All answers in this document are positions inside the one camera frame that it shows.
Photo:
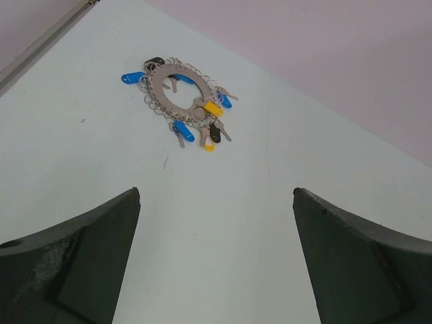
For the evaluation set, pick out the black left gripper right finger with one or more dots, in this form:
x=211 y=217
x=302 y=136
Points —
x=360 y=271

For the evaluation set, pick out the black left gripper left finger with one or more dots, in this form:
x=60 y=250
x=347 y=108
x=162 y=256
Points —
x=71 y=272

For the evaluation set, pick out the metal keyring disc with keys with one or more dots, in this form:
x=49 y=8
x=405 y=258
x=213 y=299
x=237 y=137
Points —
x=187 y=98

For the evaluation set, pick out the aluminium frame rail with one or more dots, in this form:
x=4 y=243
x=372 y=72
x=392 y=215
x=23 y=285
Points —
x=29 y=29

